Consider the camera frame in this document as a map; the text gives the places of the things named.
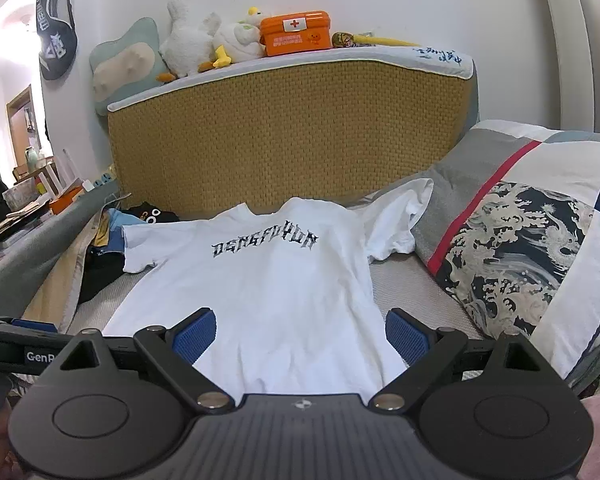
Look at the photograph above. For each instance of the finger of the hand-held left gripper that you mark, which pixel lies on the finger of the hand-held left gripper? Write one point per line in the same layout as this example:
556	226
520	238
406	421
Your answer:
32	326

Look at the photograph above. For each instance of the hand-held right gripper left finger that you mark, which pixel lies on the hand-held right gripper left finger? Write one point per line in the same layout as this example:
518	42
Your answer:
194	341

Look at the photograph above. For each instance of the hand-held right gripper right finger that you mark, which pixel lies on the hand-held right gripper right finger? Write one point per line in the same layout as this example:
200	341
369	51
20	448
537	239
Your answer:
408	338

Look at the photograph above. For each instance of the white printed t-shirt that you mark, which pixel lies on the white printed t-shirt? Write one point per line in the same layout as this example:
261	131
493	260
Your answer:
260	300

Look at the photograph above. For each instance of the beige cloth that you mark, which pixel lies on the beige cloth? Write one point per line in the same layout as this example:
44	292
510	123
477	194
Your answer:
55	285

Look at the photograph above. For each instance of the stack of papers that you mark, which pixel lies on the stack of papers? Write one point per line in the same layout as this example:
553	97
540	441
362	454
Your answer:
15	225

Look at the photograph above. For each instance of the small orange box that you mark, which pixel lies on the small orange box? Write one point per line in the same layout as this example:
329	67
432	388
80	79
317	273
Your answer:
65	202

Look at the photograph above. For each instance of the blue garment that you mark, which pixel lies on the blue garment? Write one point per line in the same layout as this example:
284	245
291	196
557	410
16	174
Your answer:
117	226

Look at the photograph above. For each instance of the black garment with eyes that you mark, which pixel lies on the black garment with eyes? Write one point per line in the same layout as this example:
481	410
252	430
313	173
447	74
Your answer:
150	215

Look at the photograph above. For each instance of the green vase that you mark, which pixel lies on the green vase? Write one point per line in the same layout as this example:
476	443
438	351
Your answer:
31	157

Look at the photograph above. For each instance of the yellow woven upright mattress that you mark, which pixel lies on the yellow woven upright mattress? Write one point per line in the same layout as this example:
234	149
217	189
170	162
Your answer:
280	135

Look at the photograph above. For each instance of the teal and beige cushion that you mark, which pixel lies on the teal and beige cushion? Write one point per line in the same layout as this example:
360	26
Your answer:
120	67

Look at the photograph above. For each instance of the black hanging bag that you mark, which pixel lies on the black hanging bag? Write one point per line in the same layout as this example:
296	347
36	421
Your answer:
55	35

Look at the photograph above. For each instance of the white goose plush toy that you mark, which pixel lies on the white goose plush toy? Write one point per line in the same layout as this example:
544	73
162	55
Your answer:
185	45

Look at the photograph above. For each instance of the yellow stick toy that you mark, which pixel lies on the yellow stick toy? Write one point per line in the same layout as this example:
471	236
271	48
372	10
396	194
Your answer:
370	40

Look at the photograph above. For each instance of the white duck plush toy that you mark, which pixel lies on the white duck plush toy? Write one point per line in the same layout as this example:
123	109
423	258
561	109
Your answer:
236	40

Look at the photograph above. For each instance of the orange first-aid box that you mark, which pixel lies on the orange first-aid box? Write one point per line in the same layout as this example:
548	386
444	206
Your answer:
295	35

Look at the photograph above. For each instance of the white curtain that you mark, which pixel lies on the white curtain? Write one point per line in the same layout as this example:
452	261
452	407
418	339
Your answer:
580	35

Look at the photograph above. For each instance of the grey fabric bed rail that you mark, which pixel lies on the grey fabric bed rail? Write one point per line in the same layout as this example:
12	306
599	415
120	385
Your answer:
35	245

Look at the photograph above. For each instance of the wooden door frame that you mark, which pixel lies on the wooden door frame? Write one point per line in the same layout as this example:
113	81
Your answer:
11	125

